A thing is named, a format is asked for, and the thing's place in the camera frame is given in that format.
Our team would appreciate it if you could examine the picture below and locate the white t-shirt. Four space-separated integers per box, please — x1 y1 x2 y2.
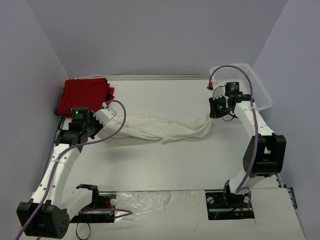
114 114 212 144

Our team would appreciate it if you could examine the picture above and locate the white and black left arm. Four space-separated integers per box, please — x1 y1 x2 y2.
16 107 115 240

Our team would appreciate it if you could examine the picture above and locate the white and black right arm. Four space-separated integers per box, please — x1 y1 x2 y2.
207 81 287 207

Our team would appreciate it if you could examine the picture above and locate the dark red folded t-shirt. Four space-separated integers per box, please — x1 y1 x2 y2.
55 78 111 116

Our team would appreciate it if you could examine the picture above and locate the white plastic basket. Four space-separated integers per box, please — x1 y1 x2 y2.
211 63 273 111

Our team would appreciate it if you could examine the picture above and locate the white foam board front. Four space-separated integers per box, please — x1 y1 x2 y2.
65 188 304 240

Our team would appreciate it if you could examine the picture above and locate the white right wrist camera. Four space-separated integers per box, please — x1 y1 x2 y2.
207 82 225 100

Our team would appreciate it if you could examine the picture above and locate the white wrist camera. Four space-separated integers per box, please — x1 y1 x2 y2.
93 107 117 126
207 82 225 100

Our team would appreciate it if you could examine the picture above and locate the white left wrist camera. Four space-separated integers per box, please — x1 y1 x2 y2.
93 107 117 126

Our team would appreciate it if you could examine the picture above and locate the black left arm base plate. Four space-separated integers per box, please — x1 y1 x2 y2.
70 192 117 224

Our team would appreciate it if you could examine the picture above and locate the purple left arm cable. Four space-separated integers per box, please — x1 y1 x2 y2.
13 99 133 240

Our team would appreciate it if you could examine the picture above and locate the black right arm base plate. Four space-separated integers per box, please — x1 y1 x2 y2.
205 190 255 221

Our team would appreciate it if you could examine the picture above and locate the thin black cable loop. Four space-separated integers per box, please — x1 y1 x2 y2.
76 212 92 240

